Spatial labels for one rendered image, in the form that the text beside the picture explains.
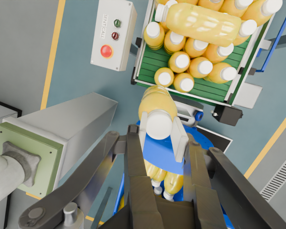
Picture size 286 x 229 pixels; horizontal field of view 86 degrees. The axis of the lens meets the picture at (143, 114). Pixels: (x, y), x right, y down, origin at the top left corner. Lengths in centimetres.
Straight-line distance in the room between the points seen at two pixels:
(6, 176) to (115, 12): 71
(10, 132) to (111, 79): 107
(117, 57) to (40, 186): 72
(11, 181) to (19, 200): 239
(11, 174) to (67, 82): 127
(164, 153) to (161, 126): 23
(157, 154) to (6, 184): 60
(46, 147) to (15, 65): 157
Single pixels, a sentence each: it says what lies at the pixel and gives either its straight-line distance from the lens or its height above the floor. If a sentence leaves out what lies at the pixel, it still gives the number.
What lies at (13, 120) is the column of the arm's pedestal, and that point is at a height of 98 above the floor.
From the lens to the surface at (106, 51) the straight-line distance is 53.
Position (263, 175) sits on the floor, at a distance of 231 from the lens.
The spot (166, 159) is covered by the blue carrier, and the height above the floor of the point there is 123.
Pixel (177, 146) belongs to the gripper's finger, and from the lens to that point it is 17.
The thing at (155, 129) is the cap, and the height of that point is 141.
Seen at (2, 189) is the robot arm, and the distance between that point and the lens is 81.
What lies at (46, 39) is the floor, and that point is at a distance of 202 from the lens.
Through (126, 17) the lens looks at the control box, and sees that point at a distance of 54.
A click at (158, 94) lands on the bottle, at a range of 27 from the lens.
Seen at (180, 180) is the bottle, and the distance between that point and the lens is 60.
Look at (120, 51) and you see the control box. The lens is 53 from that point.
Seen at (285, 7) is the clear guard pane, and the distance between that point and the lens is 85.
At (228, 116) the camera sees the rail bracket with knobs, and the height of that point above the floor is 100.
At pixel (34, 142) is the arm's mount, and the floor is 105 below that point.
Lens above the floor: 161
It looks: 72 degrees down
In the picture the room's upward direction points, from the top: 158 degrees counter-clockwise
